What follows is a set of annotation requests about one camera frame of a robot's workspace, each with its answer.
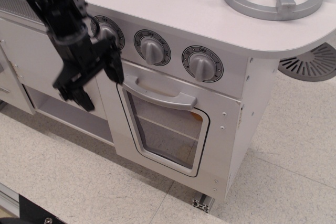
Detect white toy oven door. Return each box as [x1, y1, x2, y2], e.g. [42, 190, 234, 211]
[96, 57, 244, 201]

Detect white toy kitchen cabinet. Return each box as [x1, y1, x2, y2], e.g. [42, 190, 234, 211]
[1, 0, 335, 193]

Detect aluminium frame rail corner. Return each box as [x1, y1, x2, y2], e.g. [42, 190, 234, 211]
[0, 184, 19, 217]

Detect grey middle stove knob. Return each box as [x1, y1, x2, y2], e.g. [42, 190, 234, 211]
[134, 29, 171, 66]

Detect grey slotted round disc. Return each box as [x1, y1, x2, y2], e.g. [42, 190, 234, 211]
[278, 42, 335, 82]

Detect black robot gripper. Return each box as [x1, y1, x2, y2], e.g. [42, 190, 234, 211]
[52, 35, 124, 112]

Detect grey stove knob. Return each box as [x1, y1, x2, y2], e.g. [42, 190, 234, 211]
[182, 46, 224, 83]
[91, 16, 125, 49]
[134, 29, 171, 66]

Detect grey left stove knob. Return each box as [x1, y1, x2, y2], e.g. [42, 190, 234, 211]
[91, 16, 125, 49]

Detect grey oven door handle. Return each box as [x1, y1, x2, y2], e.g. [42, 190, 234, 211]
[122, 76, 197, 111]

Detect black mounting plate with screw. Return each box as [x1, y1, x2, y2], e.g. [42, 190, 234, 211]
[19, 195, 65, 224]

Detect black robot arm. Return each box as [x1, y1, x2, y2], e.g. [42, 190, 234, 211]
[26, 0, 124, 111]

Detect aluminium extrusion rail under oven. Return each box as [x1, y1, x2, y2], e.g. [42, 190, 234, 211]
[192, 192, 215, 214]

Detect white cupboard door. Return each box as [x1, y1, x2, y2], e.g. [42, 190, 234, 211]
[0, 16, 106, 117]

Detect grey right stove knob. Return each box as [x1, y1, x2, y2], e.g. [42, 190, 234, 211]
[182, 46, 224, 83]

